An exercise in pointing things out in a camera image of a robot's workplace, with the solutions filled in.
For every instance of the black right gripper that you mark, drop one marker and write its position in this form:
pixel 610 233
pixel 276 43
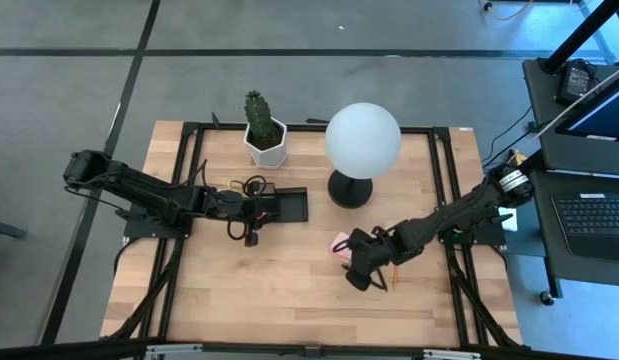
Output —
pixel 369 250

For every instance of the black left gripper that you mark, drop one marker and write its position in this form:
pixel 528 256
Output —
pixel 246 212

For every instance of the pink sticky note pad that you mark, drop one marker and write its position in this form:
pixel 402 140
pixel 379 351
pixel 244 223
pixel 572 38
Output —
pixel 341 256

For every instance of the orange pencil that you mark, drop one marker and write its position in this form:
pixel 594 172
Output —
pixel 395 280

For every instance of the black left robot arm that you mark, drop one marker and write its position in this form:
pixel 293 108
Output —
pixel 139 187

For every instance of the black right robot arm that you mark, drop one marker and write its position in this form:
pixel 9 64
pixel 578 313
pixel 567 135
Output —
pixel 449 215

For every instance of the black desk organizer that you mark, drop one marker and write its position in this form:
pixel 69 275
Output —
pixel 294 205

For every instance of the white hexagonal plant pot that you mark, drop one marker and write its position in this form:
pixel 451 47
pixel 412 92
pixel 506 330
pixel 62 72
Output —
pixel 269 157

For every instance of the green cactus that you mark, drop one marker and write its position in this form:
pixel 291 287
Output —
pixel 259 117

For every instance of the white globe table lamp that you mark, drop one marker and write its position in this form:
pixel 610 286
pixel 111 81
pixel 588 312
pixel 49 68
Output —
pixel 363 140

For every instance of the black rig crossbar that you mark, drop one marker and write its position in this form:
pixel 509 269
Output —
pixel 309 352

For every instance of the small white box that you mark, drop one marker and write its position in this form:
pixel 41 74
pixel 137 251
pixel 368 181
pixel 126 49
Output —
pixel 509 223

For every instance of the yellow plug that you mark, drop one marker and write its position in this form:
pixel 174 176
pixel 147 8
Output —
pixel 519 157

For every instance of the black keyboard tray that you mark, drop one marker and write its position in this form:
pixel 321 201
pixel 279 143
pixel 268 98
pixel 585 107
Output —
pixel 551 245

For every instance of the black caster wheel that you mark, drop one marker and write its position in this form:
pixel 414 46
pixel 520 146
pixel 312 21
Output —
pixel 547 298

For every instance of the black side desk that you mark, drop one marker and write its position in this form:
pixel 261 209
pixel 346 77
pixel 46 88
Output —
pixel 544 125

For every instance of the black keyboard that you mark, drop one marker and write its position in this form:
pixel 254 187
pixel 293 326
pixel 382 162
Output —
pixel 594 215

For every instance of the grey furniture foot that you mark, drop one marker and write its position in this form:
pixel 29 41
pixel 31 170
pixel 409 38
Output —
pixel 4 229

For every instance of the black power adapter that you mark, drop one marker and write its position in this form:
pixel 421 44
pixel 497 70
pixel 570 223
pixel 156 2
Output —
pixel 576 82

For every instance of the thin white rod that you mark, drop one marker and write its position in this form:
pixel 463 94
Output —
pixel 589 95

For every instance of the black computer monitor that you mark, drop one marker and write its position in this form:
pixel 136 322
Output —
pixel 604 117

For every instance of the black stand pole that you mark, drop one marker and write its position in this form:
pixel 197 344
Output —
pixel 579 35

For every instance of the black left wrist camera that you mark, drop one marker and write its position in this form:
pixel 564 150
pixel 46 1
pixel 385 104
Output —
pixel 252 239

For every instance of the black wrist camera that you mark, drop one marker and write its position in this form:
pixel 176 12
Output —
pixel 252 239
pixel 358 281

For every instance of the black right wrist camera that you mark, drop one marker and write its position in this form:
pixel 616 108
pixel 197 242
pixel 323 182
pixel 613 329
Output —
pixel 358 281

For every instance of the black aluminium table frame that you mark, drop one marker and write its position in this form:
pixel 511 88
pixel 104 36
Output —
pixel 229 126

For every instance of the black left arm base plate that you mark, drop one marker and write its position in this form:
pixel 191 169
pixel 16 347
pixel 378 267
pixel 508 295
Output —
pixel 139 231

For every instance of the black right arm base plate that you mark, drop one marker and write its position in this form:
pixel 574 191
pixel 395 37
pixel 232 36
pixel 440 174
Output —
pixel 484 239

